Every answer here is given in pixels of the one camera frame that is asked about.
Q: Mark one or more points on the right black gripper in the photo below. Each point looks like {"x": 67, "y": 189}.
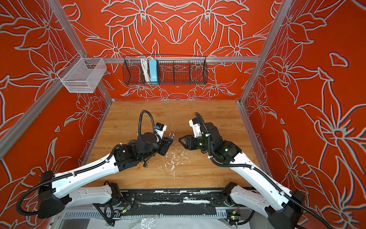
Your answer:
{"x": 189, "y": 140}

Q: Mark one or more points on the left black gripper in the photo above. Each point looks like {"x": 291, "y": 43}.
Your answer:
{"x": 165, "y": 145}

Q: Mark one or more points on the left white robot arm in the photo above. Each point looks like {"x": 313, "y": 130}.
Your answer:
{"x": 56, "y": 191}

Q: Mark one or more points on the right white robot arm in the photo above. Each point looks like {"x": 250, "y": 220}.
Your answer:
{"x": 282, "y": 207}

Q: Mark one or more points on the light blue box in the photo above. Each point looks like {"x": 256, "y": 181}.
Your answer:
{"x": 153, "y": 71}

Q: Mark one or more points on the clear plastic bin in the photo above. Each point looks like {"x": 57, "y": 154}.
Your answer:
{"x": 82, "y": 75}

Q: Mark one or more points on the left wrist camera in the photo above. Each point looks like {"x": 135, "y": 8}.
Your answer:
{"x": 160, "y": 129}

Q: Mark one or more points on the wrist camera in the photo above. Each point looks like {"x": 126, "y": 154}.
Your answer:
{"x": 195, "y": 125}
{"x": 160, "y": 129}

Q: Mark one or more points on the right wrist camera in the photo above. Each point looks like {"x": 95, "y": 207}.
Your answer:
{"x": 195, "y": 125}

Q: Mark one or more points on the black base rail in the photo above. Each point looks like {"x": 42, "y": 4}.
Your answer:
{"x": 175, "y": 202}

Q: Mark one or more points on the black wire basket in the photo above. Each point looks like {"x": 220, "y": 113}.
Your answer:
{"x": 172, "y": 70}

